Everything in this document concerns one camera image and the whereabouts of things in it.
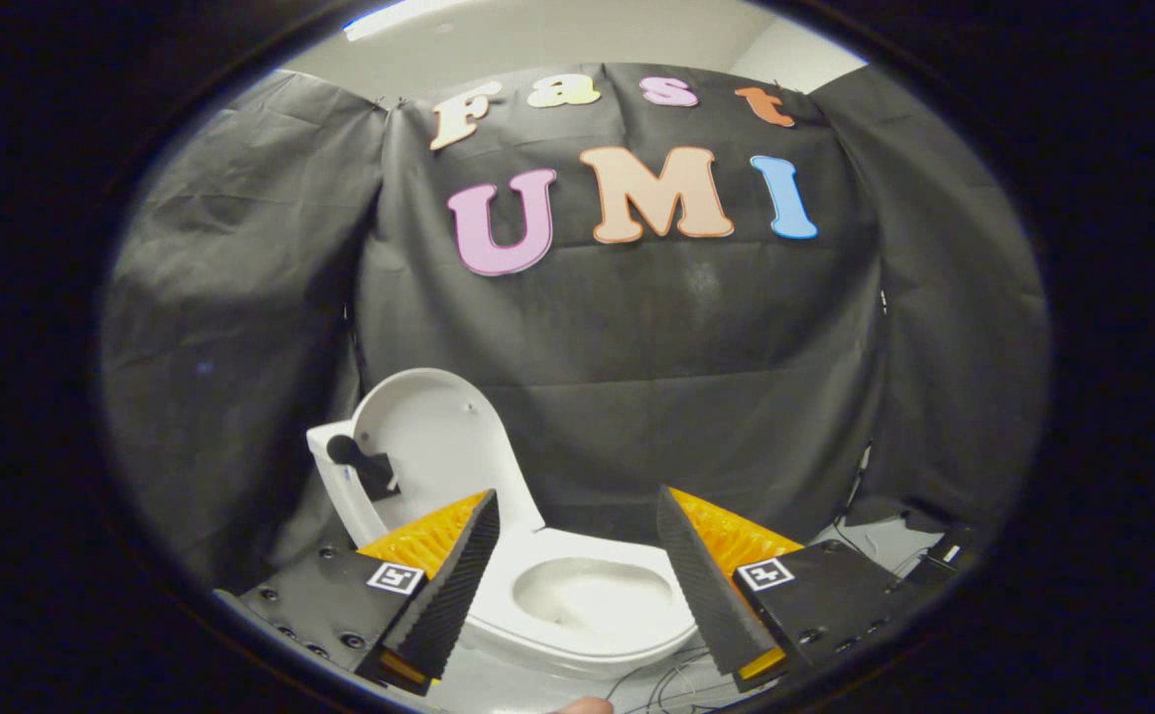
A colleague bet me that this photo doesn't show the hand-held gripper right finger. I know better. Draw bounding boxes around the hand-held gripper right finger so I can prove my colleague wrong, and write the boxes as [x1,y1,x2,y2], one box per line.
[656,486,935,693]

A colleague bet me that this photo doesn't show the white toilet lid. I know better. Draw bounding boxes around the white toilet lid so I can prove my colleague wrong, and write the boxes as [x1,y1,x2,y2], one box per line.
[351,368,546,536]

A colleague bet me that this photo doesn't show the black box with white label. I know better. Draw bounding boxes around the black box with white label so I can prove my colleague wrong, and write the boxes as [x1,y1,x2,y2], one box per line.
[919,524,980,586]

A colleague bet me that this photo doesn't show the tangle of thin cables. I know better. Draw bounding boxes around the tangle of thin cables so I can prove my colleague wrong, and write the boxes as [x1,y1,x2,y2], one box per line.
[602,645,771,713]

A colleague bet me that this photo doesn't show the white toilet bowl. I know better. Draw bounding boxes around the white toilet bowl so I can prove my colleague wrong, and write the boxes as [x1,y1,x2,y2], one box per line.
[453,528,699,680]

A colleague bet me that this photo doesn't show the white toilet tank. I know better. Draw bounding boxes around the white toilet tank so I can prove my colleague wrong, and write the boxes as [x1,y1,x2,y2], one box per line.
[306,424,390,548]

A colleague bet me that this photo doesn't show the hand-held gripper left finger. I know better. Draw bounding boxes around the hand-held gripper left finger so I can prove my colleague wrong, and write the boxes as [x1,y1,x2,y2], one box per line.
[212,489,501,697]

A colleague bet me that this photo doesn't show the ceiling light panel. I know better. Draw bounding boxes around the ceiling light panel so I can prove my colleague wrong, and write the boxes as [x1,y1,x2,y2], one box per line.
[342,0,499,43]

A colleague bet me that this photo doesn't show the black backdrop cloth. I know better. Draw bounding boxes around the black backdrop cloth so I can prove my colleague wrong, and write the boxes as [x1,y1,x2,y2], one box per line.
[99,61,1052,596]

